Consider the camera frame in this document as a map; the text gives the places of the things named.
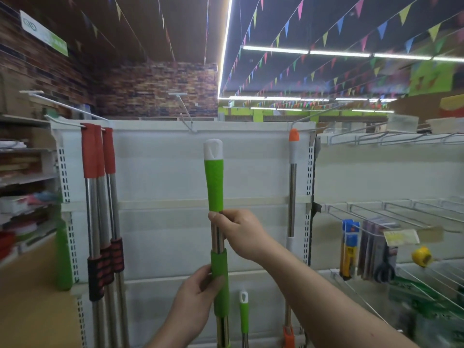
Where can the person's left hand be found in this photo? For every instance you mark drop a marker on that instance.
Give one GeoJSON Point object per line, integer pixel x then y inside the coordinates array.
{"type": "Point", "coordinates": [188, 304]}

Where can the person's right hand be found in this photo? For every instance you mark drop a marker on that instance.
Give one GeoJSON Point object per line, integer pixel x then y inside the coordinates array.
{"type": "Point", "coordinates": [246, 235]}

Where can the person's left thumb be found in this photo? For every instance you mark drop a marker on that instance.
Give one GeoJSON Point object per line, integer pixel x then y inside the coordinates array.
{"type": "Point", "coordinates": [216, 282]}

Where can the person's right thumb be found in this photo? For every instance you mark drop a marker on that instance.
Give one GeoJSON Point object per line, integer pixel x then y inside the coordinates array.
{"type": "Point", "coordinates": [217, 216]}

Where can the green grip steel mop pole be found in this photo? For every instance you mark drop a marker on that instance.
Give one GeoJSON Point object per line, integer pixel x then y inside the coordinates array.
{"type": "Point", "coordinates": [214, 177]}

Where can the person's left forearm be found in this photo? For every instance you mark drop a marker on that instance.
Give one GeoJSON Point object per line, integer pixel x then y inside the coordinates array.
{"type": "Point", "coordinates": [166, 337]}

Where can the person's right forearm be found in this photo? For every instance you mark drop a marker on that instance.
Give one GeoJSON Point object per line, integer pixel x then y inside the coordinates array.
{"type": "Point", "coordinates": [326, 304]}

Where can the white perforated display rack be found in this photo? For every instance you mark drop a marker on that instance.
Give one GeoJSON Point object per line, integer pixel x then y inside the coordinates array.
{"type": "Point", "coordinates": [163, 166]}

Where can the orange tip steel mop pole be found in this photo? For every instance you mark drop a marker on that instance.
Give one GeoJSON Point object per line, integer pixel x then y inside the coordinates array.
{"type": "Point", "coordinates": [292, 184]}

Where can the red grip steel mop pole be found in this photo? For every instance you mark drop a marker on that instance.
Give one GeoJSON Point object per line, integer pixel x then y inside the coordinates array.
{"type": "Point", "coordinates": [114, 206]}
{"type": "Point", "coordinates": [90, 199]}
{"type": "Point", "coordinates": [103, 213]}

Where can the white display hook with tag plate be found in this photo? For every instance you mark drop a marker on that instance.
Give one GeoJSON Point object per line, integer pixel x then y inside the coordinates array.
{"type": "Point", "coordinates": [184, 108]}

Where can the blue and yellow hanging packet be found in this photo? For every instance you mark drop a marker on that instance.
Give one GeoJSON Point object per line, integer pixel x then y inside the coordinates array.
{"type": "Point", "coordinates": [350, 246]}

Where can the green plastic pole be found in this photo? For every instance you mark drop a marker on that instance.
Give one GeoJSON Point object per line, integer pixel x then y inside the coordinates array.
{"type": "Point", "coordinates": [64, 257]}

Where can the hanging scissors packets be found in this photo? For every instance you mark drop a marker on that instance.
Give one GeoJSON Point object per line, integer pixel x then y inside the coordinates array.
{"type": "Point", "coordinates": [379, 250]}

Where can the long ceiling light strip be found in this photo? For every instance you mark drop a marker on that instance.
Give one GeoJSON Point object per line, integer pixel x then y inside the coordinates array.
{"type": "Point", "coordinates": [225, 43]}

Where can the short white display hook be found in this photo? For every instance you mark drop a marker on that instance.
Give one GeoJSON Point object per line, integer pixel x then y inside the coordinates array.
{"type": "Point", "coordinates": [63, 122]}

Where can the pale yellow price tag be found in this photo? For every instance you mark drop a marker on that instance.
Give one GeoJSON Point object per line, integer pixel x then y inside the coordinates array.
{"type": "Point", "coordinates": [401, 237]}

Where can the long white display hook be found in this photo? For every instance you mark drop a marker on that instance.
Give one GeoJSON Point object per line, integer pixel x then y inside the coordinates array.
{"type": "Point", "coordinates": [61, 104]}

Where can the shelf unit with goods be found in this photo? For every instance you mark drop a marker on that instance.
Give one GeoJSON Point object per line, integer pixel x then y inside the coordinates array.
{"type": "Point", "coordinates": [21, 184]}

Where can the ceiling light strip row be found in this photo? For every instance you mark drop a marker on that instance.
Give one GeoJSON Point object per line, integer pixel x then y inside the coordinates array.
{"type": "Point", "coordinates": [337, 53]}

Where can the yellow tape roll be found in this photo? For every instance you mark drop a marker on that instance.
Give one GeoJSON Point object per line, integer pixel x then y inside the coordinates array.
{"type": "Point", "coordinates": [421, 256]}

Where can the clear plastic container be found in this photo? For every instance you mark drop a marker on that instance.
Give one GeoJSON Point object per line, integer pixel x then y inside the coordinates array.
{"type": "Point", "coordinates": [403, 123]}

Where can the green packaged goods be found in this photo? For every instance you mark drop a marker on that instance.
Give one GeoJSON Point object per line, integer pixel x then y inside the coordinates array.
{"type": "Point", "coordinates": [424, 299]}

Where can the colourful bunting flags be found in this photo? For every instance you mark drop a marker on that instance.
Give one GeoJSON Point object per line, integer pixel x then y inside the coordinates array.
{"type": "Point", "coordinates": [326, 36]}

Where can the white plastic container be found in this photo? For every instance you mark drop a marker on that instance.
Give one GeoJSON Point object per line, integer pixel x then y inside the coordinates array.
{"type": "Point", "coordinates": [446, 125]}

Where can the green and white wall sign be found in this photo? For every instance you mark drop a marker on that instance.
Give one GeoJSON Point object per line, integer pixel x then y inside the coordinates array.
{"type": "Point", "coordinates": [43, 34]}

